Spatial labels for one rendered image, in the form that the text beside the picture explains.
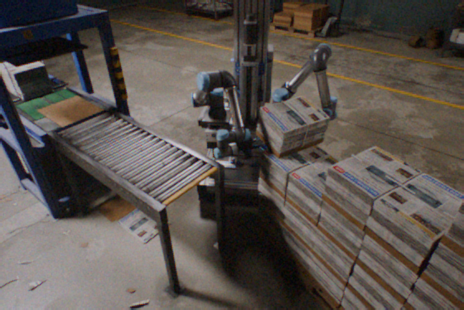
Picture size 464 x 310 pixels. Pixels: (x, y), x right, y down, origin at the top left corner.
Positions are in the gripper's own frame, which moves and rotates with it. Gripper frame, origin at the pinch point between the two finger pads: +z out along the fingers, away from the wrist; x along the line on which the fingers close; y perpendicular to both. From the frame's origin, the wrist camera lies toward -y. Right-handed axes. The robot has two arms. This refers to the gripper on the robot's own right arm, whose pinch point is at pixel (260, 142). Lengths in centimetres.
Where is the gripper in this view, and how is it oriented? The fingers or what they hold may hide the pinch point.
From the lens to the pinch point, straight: 228.9
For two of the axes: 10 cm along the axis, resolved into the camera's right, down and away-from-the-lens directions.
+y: -1.2, -9.0, -4.2
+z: 8.7, -3.0, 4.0
